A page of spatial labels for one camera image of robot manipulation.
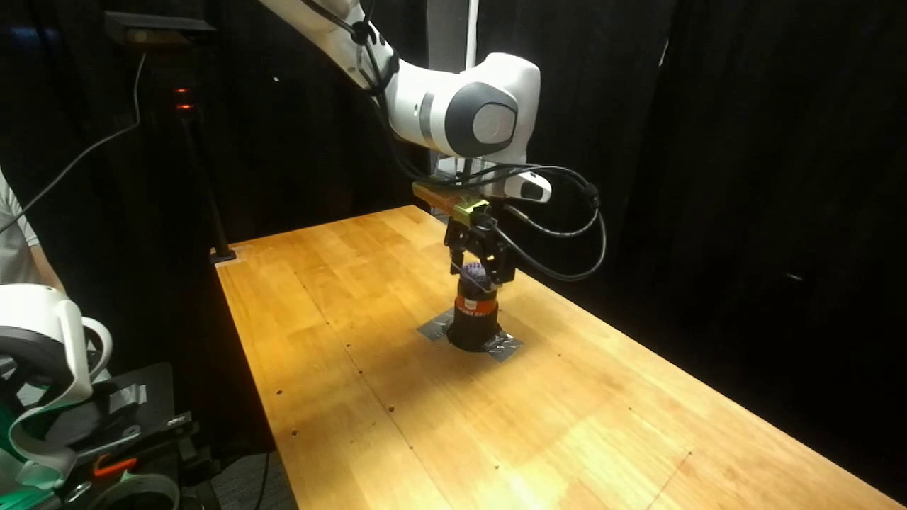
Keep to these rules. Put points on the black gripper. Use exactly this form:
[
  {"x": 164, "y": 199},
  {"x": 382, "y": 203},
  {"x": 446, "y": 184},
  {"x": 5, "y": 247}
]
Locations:
[{"x": 467, "y": 229}]

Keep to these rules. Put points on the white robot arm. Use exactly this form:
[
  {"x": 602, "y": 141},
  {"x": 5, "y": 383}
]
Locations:
[{"x": 453, "y": 109}]

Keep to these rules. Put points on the brown cup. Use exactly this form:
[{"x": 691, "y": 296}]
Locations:
[{"x": 472, "y": 327}]

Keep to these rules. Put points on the grey tape piece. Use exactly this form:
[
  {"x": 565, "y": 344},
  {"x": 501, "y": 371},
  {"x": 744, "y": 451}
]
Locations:
[
  {"x": 436, "y": 327},
  {"x": 501, "y": 348}
]

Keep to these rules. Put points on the white vertical pole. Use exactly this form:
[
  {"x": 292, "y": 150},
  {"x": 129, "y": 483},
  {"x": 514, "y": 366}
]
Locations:
[{"x": 467, "y": 33}]

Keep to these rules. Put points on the black equipment case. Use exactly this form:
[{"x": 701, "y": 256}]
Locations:
[{"x": 141, "y": 426}]

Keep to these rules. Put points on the white machine housing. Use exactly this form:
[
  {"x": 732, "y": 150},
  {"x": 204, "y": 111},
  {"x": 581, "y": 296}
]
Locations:
[{"x": 37, "y": 330}]

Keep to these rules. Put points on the brass coloured wrist mount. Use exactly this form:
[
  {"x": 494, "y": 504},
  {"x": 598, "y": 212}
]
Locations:
[{"x": 442, "y": 199}]

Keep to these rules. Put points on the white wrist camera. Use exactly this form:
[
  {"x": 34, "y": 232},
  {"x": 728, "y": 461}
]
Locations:
[{"x": 527, "y": 185}]

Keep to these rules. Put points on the black camera tripod stand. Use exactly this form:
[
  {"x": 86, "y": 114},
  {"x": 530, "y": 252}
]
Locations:
[{"x": 194, "y": 143}]

